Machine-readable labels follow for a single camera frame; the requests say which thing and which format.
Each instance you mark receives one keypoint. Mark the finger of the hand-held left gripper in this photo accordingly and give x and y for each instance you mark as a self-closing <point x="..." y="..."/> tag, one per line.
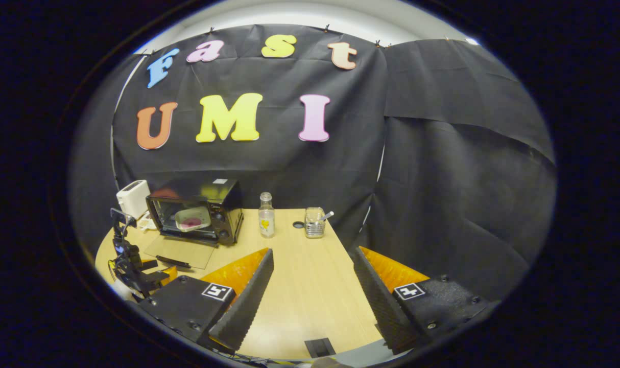
<point x="148" y="265"/>
<point x="159" y="280"/>

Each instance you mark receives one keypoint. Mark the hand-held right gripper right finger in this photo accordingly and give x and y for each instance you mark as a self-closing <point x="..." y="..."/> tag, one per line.
<point x="379" y="301"/>

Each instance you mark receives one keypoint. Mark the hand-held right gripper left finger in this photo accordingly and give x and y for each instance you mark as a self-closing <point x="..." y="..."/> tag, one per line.
<point x="248" y="301"/>

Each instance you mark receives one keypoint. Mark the pink round food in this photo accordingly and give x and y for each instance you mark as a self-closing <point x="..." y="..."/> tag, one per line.
<point x="191" y="223"/>

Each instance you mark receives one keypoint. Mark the white square plate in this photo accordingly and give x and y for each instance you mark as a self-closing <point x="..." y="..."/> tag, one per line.
<point x="195" y="214"/>

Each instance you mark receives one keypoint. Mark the black electric oven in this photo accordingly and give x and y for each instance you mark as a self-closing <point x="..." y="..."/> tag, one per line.
<point x="223" y="191"/>

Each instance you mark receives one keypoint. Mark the white divided dish of grains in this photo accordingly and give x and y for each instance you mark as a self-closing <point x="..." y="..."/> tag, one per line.
<point x="147" y="223"/>

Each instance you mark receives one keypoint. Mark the white toaster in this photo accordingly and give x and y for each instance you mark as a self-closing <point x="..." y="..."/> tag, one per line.
<point x="132" y="197"/>

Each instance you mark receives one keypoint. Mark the clear bottle with yellow label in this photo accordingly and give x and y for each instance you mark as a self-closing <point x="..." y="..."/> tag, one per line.
<point x="266" y="220"/>

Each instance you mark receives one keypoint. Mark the black backdrop cloth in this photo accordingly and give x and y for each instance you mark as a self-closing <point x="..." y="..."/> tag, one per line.
<point x="443" y="153"/>

